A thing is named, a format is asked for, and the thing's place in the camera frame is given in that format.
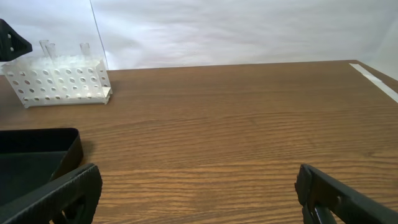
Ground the clear test tube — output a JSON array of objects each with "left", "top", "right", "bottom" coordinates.
[
  {"left": 39, "top": 39, "right": 50, "bottom": 58},
  {"left": 45, "top": 43, "right": 57, "bottom": 60},
  {"left": 79, "top": 42, "right": 91, "bottom": 57}
]

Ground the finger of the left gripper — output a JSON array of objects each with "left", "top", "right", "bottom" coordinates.
[{"left": 0, "top": 17, "right": 34, "bottom": 62}]

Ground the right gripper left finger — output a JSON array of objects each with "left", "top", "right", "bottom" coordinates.
[{"left": 0, "top": 163, "right": 103, "bottom": 224}]

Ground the white test tube rack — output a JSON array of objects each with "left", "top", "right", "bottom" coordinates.
[{"left": 1, "top": 55, "right": 113, "bottom": 109}]

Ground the black tray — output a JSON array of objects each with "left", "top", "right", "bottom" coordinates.
[{"left": 0, "top": 127, "right": 84, "bottom": 207}]

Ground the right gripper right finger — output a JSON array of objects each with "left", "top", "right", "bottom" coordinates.
[{"left": 294, "top": 164, "right": 398, "bottom": 224}]

